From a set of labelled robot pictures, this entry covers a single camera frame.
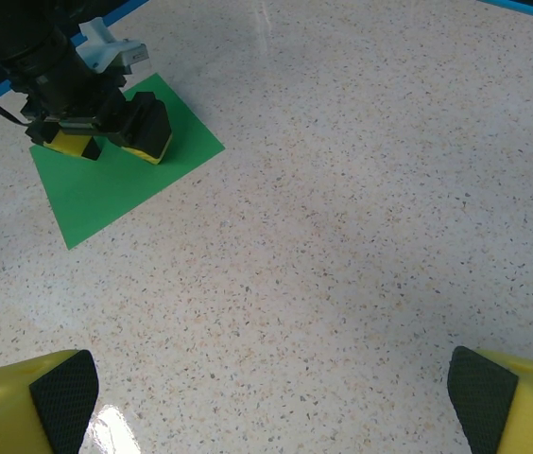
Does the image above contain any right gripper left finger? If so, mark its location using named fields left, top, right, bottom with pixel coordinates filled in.
left=0, top=348, right=100, bottom=454

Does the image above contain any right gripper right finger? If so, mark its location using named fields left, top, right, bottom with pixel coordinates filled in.
left=447, top=345, right=533, bottom=454

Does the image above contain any green square paper sheet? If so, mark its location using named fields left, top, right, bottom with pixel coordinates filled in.
left=28, top=73, right=227, bottom=251

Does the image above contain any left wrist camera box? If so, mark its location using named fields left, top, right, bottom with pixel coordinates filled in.
left=76, top=17, right=150, bottom=76

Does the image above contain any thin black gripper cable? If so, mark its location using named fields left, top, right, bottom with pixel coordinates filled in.
left=0, top=92, right=31, bottom=128

